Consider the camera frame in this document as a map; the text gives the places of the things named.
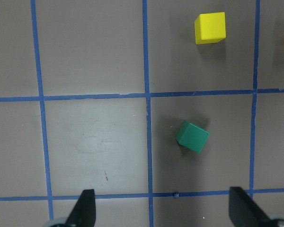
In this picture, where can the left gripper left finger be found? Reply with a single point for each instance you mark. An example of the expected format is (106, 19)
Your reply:
(83, 213)

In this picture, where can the green wooden block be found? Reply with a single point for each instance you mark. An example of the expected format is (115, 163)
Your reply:
(192, 136)

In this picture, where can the yellow wooden block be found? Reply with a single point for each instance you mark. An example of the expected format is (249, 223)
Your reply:
(210, 28)

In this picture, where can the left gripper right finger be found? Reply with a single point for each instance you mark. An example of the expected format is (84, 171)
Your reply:
(244, 212)

